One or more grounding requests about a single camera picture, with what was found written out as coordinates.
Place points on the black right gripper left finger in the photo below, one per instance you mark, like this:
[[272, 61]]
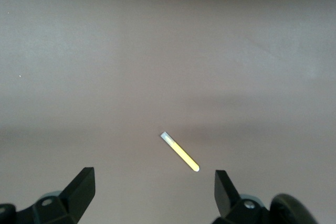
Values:
[[76, 197]]

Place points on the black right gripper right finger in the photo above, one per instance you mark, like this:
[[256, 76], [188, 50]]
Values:
[[228, 203]]

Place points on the yellow marker pen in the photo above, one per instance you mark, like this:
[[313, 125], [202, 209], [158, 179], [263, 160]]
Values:
[[183, 154]]

